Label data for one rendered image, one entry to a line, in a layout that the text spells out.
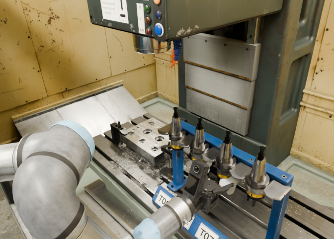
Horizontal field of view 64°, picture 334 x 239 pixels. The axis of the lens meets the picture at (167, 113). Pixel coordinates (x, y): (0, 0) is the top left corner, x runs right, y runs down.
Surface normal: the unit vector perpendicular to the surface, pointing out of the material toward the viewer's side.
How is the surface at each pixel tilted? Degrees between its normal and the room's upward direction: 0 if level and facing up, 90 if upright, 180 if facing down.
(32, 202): 52
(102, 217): 8
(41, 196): 47
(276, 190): 0
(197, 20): 90
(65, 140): 26
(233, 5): 90
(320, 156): 90
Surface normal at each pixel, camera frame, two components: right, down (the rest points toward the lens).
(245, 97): -0.77, 0.33
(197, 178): -0.70, -0.10
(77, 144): 0.68, -0.62
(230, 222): -0.04, -0.87
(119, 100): 0.23, -0.66
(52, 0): 0.67, 0.33
